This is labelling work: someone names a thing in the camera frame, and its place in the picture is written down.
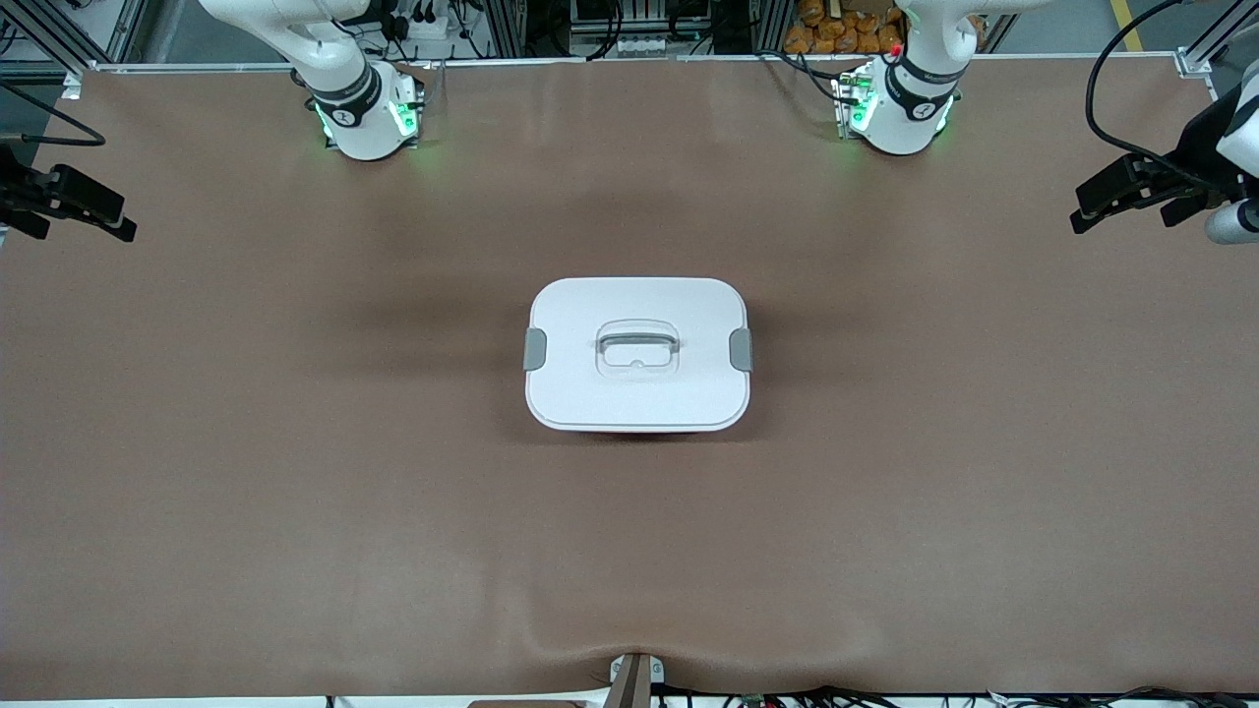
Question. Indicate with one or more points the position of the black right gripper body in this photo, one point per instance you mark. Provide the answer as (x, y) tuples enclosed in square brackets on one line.
[(18, 189)]

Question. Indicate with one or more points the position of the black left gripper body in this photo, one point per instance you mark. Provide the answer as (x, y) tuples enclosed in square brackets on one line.
[(1193, 149)]

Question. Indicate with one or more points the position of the white box lid grey clips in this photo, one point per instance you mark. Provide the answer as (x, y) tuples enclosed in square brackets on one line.
[(590, 393)]

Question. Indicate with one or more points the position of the white power strip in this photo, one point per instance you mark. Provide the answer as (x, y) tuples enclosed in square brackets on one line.
[(425, 25)]

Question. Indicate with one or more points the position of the brown table mat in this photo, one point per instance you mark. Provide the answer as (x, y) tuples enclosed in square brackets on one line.
[(393, 541)]

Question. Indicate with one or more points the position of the white block on profile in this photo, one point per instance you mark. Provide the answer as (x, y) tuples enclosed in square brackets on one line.
[(641, 46)]

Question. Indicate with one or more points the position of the silver corner bracket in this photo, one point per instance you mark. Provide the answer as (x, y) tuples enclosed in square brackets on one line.
[(73, 84), (1195, 61)]

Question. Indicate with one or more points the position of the silver table edge rail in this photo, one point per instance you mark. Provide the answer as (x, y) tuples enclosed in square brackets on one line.
[(551, 60)]

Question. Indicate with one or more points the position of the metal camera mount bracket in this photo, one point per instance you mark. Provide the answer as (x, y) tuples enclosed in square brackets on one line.
[(634, 683)]

